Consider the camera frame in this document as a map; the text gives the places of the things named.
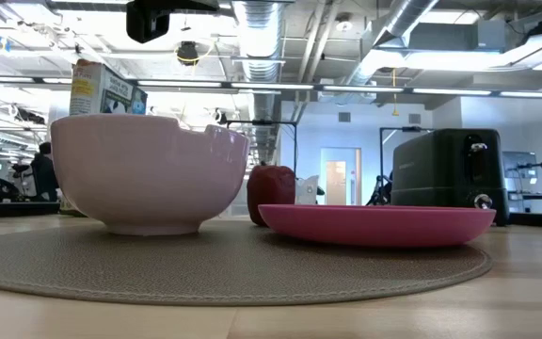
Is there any panda print cereal box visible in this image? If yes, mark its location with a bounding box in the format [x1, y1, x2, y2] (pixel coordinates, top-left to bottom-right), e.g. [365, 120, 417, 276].
[68, 58, 149, 117]

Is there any red apple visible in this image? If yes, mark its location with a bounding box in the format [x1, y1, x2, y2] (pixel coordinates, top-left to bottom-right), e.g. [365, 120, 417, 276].
[246, 162, 297, 228]

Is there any clear plastic container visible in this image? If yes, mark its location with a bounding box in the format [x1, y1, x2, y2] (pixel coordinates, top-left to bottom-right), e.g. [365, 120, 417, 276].
[294, 174, 322, 207]

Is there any wooden door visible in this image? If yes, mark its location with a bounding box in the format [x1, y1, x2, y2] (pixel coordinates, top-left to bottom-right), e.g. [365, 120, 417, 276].
[320, 147, 363, 207]

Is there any long ceiling light strip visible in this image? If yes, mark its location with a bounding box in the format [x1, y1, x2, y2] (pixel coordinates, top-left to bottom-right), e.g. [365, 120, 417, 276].
[0, 74, 542, 100]

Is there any pink plastic plate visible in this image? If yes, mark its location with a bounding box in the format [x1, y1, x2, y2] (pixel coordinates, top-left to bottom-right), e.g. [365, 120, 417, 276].
[257, 203, 497, 250]

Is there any round grey placemat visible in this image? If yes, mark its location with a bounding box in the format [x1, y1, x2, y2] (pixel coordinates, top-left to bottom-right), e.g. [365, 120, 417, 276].
[0, 218, 495, 308]

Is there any white ceramic bowl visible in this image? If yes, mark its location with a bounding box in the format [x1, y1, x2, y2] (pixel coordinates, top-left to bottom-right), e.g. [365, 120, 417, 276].
[49, 112, 251, 237]

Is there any round black ceiling device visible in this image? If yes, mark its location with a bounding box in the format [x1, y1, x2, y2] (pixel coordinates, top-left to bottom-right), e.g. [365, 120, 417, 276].
[175, 40, 200, 67]

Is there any black toaster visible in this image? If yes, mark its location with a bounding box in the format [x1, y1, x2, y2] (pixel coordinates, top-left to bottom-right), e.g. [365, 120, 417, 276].
[390, 127, 511, 227]

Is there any person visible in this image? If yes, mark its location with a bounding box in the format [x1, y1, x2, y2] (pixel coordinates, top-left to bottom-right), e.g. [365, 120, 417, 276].
[29, 140, 60, 203]

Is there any monitor on black stand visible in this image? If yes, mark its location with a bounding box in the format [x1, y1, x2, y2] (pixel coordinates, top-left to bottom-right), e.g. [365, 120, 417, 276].
[502, 150, 542, 204]

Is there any silver ribbed ventilation duct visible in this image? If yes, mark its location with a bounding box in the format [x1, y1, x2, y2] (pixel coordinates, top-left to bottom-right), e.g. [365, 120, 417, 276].
[231, 0, 285, 164]

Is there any smooth silver ventilation duct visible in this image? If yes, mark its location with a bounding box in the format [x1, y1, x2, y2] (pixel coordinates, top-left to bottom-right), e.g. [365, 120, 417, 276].
[345, 0, 441, 87]

